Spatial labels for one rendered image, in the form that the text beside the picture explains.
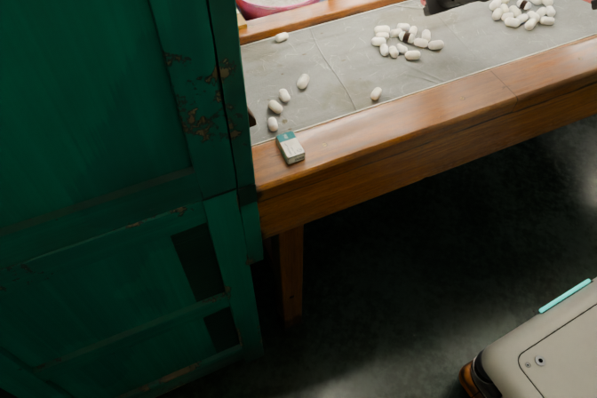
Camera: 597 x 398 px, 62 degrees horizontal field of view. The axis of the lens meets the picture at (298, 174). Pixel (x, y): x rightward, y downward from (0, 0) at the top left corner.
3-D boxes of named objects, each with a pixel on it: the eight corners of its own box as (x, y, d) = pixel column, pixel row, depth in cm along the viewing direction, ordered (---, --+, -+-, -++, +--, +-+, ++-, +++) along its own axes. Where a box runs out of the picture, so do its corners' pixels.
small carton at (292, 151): (305, 159, 92) (305, 152, 91) (288, 164, 91) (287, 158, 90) (292, 137, 96) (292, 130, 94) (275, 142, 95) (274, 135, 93)
